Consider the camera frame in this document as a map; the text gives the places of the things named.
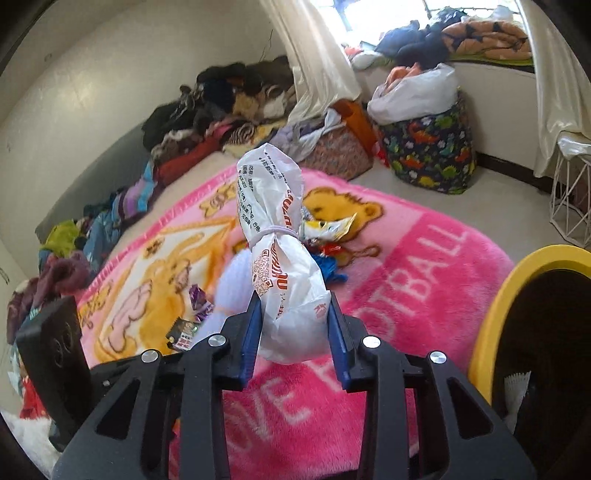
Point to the yellow trash bin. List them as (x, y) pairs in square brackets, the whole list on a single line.
[(489, 332)]

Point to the purple snack wrapper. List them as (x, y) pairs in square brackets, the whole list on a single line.
[(199, 302)]

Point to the blue wrapper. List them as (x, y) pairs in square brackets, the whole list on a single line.
[(330, 267)]

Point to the white printed plastic bag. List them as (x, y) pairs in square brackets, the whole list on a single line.
[(277, 258)]

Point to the cream curtain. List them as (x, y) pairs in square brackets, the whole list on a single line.
[(318, 60), (554, 92)]

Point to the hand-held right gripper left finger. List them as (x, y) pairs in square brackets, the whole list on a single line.
[(244, 341)]

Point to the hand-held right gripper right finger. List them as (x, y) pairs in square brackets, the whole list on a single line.
[(339, 341)]

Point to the lavender and white clothes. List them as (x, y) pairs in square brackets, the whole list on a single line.
[(300, 136)]

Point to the pile of clothes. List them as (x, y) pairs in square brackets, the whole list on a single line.
[(184, 157)]

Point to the dinosaur print laundry basket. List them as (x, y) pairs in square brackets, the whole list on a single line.
[(429, 152)]

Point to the yellow snack wrapper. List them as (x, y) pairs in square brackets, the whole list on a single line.
[(323, 229)]

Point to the dark snack wrapper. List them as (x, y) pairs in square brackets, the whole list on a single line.
[(182, 337)]

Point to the red snack wrapper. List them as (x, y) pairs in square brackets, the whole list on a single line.
[(328, 251)]

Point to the orange patterned blanket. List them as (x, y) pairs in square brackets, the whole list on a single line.
[(489, 39)]

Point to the dark clothes heap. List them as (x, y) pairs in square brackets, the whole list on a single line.
[(429, 46)]

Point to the orange cloth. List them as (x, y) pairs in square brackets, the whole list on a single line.
[(355, 115)]

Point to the large white plastic bag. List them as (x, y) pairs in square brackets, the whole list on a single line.
[(415, 99)]

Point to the pink printed blanket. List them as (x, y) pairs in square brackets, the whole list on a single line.
[(415, 286)]

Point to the patterned fabric bag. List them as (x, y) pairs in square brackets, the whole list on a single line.
[(341, 154)]

